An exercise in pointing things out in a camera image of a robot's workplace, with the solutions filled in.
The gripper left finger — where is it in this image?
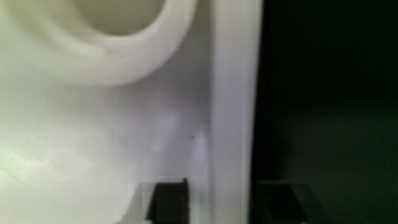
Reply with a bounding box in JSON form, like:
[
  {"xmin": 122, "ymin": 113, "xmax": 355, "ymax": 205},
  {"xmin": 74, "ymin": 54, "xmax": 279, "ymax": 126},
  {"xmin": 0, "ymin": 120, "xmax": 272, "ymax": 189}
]
[{"xmin": 140, "ymin": 178, "xmax": 190, "ymax": 224}]

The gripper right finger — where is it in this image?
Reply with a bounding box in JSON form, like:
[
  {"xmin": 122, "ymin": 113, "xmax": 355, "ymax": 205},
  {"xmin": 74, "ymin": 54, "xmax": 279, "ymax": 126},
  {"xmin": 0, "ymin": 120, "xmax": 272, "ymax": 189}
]
[{"xmin": 254, "ymin": 182, "xmax": 323, "ymax": 224}]

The white square tabletop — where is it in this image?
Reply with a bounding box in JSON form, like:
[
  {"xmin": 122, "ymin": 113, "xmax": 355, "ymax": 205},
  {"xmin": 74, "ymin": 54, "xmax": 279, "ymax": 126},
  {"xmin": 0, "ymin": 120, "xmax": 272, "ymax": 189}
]
[{"xmin": 0, "ymin": 0, "xmax": 263, "ymax": 224}]

